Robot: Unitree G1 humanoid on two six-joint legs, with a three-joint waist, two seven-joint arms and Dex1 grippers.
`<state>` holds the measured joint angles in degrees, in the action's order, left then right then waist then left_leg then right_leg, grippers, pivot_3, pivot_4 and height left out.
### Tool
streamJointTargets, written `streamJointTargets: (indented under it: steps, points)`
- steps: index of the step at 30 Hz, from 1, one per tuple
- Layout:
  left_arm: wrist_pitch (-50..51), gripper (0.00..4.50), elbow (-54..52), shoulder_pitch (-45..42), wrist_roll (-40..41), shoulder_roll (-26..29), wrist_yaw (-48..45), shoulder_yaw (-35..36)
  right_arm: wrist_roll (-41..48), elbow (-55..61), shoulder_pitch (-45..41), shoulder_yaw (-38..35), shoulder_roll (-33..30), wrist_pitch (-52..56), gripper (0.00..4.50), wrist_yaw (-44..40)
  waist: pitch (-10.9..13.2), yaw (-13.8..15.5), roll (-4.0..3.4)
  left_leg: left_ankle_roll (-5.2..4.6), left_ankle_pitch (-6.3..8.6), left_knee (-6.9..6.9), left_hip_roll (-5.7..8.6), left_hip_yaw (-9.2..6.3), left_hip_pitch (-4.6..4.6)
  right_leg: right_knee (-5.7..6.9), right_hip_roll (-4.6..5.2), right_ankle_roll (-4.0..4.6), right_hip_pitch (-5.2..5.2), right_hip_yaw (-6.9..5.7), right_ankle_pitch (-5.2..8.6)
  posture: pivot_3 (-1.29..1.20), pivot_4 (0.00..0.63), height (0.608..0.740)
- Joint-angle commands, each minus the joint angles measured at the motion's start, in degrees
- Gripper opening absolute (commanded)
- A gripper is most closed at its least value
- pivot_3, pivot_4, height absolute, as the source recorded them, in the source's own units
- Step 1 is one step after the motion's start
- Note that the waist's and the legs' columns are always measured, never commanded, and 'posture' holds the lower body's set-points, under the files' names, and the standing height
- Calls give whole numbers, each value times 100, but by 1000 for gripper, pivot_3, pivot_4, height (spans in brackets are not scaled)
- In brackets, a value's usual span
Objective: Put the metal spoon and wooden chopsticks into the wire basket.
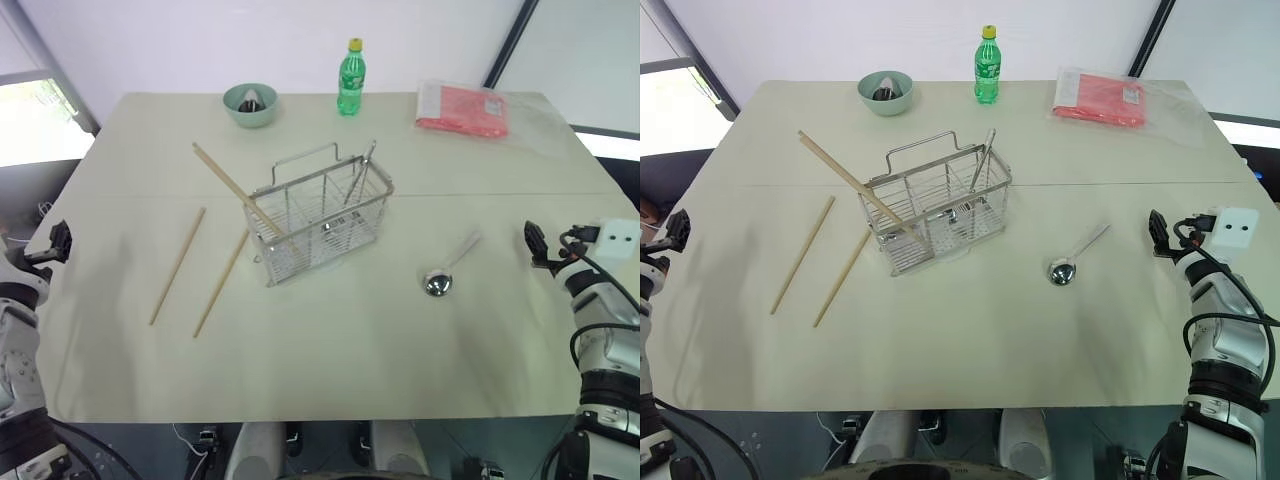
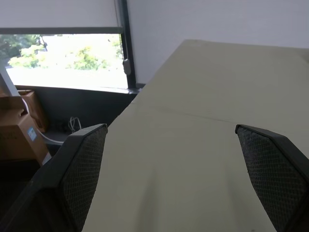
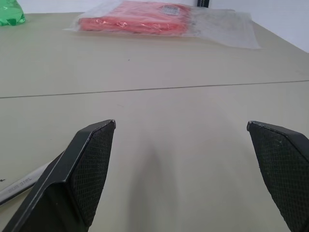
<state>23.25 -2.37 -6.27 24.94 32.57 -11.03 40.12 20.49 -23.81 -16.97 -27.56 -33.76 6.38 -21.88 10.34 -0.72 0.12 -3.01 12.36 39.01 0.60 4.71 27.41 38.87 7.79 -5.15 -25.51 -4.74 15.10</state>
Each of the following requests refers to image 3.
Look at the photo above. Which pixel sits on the green plastic bottle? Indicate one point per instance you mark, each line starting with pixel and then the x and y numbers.
pixel 10 13

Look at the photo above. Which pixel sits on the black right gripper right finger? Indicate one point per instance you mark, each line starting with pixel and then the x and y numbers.
pixel 282 169

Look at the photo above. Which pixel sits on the black object with white marks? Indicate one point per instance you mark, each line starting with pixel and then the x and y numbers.
pixel 202 3

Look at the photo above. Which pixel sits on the clear bag of red items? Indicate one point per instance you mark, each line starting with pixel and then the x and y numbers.
pixel 154 21

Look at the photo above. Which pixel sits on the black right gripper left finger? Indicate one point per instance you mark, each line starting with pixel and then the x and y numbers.
pixel 79 174

